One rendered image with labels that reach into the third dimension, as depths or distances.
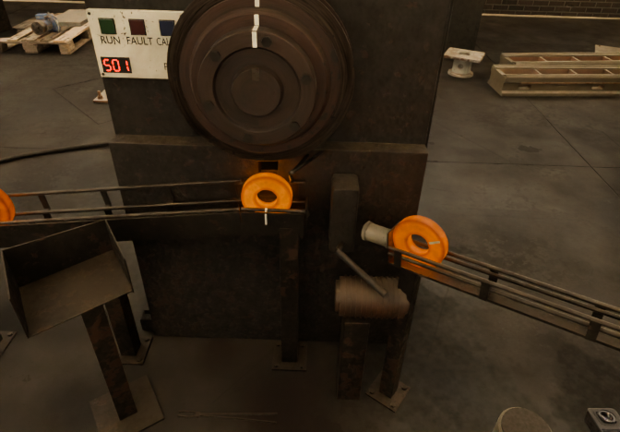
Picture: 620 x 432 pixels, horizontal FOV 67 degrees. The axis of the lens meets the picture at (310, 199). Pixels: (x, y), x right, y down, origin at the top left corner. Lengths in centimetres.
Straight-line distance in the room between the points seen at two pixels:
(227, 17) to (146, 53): 34
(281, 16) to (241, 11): 9
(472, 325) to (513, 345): 17
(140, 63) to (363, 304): 94
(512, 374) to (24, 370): 184
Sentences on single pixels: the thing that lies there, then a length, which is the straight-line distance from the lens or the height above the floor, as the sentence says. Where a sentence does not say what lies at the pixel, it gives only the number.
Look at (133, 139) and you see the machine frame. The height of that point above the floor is 87.
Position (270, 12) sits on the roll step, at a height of 128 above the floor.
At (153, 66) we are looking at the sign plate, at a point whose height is 109.
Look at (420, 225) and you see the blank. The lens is 129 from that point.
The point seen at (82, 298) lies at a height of 60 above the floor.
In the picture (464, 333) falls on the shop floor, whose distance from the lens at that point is 210.
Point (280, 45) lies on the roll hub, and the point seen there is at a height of 122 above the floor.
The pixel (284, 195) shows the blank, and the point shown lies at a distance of 139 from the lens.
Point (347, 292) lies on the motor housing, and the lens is 141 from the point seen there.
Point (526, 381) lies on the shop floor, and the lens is 204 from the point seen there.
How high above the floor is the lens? 152
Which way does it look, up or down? 34 degrees down
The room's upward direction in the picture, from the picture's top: 2 degrees clockwise
